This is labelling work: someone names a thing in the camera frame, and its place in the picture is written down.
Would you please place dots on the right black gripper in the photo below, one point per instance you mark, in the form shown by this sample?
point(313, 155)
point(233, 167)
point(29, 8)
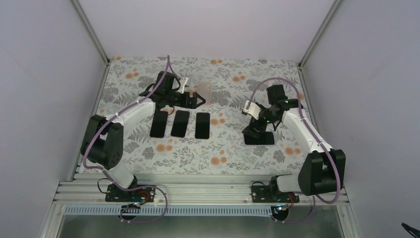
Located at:
point(252, 131)

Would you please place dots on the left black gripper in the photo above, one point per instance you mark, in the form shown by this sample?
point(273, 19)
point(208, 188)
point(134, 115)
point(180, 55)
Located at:
point(185, 103)

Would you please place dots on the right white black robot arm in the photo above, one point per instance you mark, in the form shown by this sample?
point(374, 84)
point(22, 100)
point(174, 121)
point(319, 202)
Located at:
point(323, 168)

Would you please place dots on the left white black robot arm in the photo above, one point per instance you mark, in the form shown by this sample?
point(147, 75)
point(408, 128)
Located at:
point(102, 145)

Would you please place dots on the floral table mat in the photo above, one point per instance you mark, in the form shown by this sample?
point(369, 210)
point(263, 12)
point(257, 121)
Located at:
point(232, 82)

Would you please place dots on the black object bottom corner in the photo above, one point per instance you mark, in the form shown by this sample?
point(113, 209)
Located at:
point(412, 231)

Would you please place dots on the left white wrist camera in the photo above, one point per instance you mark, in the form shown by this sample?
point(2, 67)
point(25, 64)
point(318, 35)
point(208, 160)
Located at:
point(183, 84)

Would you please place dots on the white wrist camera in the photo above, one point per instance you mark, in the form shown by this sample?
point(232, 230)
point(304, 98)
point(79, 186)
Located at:
point(252, 109)
point(183, 84)

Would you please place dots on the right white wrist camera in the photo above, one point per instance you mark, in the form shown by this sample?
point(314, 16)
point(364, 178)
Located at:
point(252, 109)

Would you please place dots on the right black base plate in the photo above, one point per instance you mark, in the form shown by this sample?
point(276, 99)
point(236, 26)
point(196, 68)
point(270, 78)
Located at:
point(263, 194)

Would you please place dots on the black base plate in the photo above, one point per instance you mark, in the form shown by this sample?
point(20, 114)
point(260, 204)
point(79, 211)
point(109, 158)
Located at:
point(114, 194)
point(263, 194)

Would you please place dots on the slotted grey cable duct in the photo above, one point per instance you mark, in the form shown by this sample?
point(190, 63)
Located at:
point(171, 210)

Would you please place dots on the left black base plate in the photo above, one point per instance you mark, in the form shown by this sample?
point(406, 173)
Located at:
point(114, 194)

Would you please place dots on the aluminium rail frame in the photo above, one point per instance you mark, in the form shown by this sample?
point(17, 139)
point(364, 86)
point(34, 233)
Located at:
point(184, 190)

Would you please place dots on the left aluminium corner post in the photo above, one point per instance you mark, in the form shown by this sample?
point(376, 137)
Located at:
point(87, 25)

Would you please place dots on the aluminium corner post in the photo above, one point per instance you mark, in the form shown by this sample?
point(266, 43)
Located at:
point(319, 32)
point(87, 25)

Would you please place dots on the right aluminium corner post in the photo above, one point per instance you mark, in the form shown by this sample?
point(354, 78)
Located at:
point(319, 32)

